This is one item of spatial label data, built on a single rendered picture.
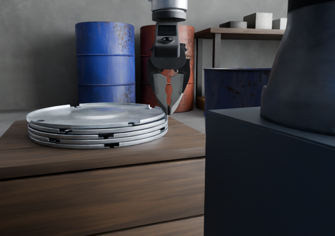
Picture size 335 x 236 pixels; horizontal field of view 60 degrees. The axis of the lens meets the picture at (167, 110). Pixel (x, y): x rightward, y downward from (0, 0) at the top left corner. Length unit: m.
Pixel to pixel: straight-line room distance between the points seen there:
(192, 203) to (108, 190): 0.15
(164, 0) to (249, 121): 0.41
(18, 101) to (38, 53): 0.58
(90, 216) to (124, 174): 0.08
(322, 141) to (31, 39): 3.46
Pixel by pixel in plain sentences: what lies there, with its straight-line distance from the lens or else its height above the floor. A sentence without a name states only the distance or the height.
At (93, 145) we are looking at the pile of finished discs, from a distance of 0.51.
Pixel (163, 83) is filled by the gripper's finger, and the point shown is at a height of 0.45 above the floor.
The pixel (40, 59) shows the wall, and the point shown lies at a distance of 3.54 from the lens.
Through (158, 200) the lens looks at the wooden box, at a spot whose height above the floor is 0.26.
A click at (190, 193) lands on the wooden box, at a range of 0.54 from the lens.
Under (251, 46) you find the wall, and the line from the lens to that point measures 3.95.
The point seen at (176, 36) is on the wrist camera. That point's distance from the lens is 0.56.
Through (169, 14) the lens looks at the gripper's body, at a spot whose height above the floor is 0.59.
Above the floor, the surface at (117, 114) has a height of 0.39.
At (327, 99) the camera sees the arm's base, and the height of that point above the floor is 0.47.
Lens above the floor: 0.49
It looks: 9 degrees down
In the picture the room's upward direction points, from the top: straight up
